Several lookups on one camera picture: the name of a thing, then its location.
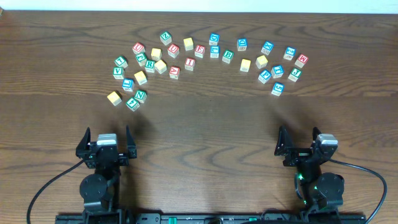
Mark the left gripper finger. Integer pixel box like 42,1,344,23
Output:
126,126,137,159
75,128,91,157

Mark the green N block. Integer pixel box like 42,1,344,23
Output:
134,90,147,103

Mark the red u block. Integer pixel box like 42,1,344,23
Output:
167,44,180,58
132,42,146,55

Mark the red E block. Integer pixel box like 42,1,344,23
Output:
194,44,206,58

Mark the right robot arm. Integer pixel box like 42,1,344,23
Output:
274,126,345,222

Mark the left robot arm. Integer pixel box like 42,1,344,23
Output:
76,127,137,223

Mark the green 4 block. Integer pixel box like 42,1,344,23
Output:
126,97,140,111

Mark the yellow block lower left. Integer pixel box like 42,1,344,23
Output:
107,91,122,106

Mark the blue S block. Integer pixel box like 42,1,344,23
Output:
271,82,284,96

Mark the green J block right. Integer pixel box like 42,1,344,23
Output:
288,68,302,82

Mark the green j block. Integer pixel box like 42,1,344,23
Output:
136,52,147,67
288,68,302,82

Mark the blue L block left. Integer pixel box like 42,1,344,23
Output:
122,78,134,92

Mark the blue l block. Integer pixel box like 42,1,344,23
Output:
122,78,134,92
210,45,220,58

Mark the blue P block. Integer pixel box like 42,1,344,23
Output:
258,69,272,84

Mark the yellow block middle left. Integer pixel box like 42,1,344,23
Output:
134,71,147,85

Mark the blue E block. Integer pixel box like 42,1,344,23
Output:
271,65,284,78

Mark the red M block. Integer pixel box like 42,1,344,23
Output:
295,54,308,68

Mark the green V block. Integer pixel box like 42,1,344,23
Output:
113,67,124,80

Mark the blue Z block right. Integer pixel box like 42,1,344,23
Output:
283,47,296,60

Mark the green R block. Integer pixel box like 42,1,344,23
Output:
145,60,155,73

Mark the red A block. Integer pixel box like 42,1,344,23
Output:
169,66,180,80

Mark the yellow block beside R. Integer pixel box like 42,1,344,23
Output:
154,60,167,74

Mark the green L block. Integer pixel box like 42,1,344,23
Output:
114,55,128,68

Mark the yellow block centre right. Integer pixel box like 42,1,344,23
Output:
239,58,251,72

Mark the green J block left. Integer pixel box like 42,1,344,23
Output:
136,52,147,67

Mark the yellow block upper left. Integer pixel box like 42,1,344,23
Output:
150,48,162,61

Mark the blue X block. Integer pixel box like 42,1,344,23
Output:
261,41,274,55

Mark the red I block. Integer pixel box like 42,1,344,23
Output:
184,57,196,71

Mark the green B block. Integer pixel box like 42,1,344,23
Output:
222,50,234,64

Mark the blue D block right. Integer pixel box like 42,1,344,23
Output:
237,38,248,51

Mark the green Z block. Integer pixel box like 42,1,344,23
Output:
160,31,172,46

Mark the blue L block centre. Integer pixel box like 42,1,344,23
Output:
210,45,220,58

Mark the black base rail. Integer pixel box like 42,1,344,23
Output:
55,212,367,224

